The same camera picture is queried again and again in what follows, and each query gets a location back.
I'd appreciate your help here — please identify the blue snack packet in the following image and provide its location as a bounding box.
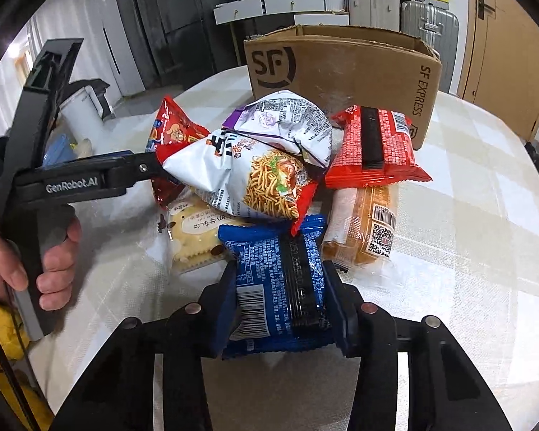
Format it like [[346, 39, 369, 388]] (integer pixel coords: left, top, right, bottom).
[[218, 214, 335, 360]]

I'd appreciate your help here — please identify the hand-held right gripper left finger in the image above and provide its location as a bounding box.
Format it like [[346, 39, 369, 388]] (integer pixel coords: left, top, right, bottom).
[[49, 260, 240, 431]]

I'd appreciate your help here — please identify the cardboard box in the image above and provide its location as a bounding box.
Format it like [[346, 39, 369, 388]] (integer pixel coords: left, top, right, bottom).
[[243, 24, 443, 151]]

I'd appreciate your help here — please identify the white noodle snack bag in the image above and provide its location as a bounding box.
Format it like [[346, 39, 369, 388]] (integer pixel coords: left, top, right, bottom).
[[162, 128, 319, 236]]

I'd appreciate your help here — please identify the purple and white snack bag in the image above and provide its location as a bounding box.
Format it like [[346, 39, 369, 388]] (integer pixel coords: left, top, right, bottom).
[[222, 91, 333, 169]]

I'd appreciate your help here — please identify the dark grey fridge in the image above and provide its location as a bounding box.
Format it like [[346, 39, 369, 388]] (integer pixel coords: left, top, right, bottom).
[[112, 0, 252, 88]]

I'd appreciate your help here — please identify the red cookie packet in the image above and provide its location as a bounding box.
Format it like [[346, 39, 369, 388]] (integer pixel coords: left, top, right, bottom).
[[326, 105, 433, 189]]

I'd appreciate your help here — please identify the white drawer cabinet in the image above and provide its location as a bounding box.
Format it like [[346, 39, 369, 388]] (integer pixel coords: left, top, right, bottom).
[[213, 0, 351, 28]]

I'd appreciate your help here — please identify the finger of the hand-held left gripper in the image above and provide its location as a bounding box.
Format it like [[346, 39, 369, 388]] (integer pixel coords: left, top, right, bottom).
[[104, 150, 164, 195]]

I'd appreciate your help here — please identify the white floor appliance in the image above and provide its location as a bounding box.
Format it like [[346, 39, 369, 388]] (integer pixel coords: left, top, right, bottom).
[[59, 85, 113, 144]]

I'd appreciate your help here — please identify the silver suitcase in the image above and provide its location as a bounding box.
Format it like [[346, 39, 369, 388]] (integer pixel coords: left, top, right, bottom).
[[400, 0, 460, 48]]

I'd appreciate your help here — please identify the wooden door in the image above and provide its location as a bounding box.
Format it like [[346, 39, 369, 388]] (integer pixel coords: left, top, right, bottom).
[[456, 0, 539, 142]]

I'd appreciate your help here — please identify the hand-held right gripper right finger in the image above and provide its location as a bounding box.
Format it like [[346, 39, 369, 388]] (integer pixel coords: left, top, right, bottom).
[[322, 261, 513, 431]]

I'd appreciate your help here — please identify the red cartoon snack bag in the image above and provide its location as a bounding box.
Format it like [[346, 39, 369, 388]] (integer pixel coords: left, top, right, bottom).
[[146, 96, 212, 209]]

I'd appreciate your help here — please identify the white tall cabinet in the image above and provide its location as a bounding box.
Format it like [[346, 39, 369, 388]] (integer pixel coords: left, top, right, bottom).
[[110, 0, 148, 97]]

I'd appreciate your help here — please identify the yellow cloth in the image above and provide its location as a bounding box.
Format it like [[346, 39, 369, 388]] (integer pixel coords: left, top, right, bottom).
[[0, 287, 41, 431]]

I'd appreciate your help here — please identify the clear cracker packet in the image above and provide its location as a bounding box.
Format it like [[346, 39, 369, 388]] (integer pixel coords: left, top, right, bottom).
[[157, 189, 254, 274]]

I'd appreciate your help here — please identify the clear bread packet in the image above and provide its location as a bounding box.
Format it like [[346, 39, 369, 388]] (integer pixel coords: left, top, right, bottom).
[[321, 182, 398, 272]]

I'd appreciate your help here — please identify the person's left hand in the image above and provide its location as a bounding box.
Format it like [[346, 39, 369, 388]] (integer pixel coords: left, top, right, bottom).
[[0, 216, 83, 310]]

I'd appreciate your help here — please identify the beige suitcase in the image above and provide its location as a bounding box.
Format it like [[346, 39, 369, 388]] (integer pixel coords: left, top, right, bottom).
[[347, 0, 402, 32]]

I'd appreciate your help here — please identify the light blue plastic item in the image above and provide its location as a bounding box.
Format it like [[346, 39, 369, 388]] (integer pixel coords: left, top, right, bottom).
[[45, 137, 79, 167]]

